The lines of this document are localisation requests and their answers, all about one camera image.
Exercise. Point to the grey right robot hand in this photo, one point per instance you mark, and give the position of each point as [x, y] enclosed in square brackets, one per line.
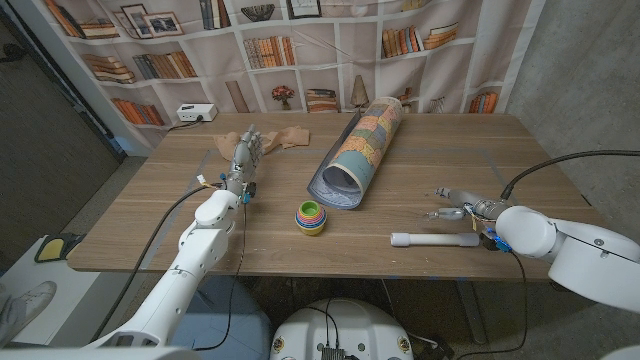
[482, 207]

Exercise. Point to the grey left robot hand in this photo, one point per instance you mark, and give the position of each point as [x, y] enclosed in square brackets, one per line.
[244, 160]

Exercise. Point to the white plastic cylinder pipe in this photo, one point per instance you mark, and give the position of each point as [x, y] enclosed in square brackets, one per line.
[425, 239]

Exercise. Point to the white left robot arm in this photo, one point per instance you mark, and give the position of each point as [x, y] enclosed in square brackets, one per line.
[200, 250]

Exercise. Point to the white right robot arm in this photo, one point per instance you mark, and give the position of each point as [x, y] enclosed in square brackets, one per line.
[590, 260]

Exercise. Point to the white power strip box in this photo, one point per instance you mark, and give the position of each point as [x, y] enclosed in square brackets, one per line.
[195, 112]

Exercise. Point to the colourful stacking cups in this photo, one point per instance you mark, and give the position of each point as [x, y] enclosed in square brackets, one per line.
[310, 220]

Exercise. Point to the grey table leg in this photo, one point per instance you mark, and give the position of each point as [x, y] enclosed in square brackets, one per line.
[472, 315]

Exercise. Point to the rolled colourful map poster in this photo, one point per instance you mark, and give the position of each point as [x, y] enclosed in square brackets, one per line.
[365, 145]

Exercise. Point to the printed bookshelf backdrop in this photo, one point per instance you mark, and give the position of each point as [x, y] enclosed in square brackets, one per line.
[340, 60]

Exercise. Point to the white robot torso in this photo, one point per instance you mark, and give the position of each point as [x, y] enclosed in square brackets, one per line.
[350, 330]

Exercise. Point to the dark perforated panel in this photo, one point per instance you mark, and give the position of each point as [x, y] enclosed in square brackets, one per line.
[45, 150]

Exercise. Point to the yellow and black pad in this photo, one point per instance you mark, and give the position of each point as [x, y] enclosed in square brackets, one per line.
[50, 248]

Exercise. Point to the white floor platform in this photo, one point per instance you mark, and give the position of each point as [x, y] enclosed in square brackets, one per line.
[50, 272]

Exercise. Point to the white sneaker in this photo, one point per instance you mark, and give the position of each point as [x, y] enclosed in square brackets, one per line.
[30, 305]

